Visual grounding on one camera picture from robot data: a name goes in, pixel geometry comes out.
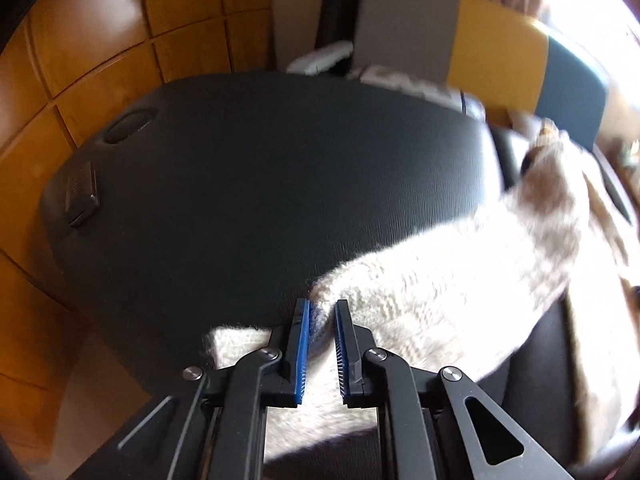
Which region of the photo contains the white knitted sweater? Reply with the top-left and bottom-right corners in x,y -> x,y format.
202,123 -> 640,466

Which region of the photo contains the black leather massage table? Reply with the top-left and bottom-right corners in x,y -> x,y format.
39,71 -> 640,480

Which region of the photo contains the geometric pattern cushion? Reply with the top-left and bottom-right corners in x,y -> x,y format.
346,65 -> 486,122

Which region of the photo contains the grey yellow blue armchair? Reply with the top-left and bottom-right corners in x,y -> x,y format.
354,0 -> 608,148

